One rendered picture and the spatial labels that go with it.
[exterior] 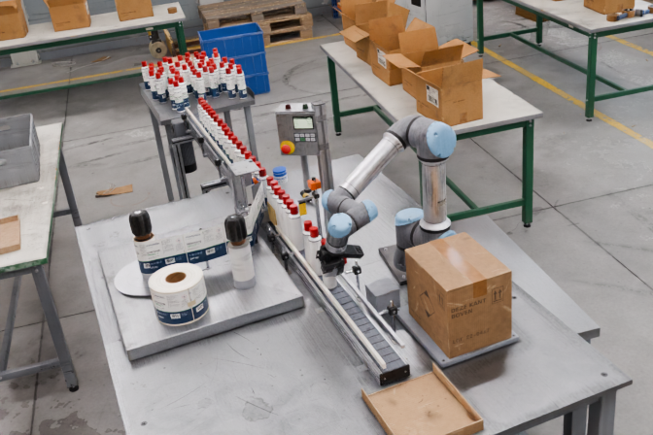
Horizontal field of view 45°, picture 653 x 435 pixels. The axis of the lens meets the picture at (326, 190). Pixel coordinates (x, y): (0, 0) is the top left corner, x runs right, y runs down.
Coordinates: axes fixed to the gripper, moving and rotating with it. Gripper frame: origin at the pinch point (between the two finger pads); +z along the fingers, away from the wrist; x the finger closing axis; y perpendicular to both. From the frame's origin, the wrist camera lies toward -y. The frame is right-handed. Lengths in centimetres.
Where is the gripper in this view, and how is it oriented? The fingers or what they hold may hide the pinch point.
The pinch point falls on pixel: (334, 273)
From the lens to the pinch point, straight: 291.9
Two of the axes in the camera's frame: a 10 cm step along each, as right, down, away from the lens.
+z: -1.0, 5.9, 8.0
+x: 3.7, 7.7, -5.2
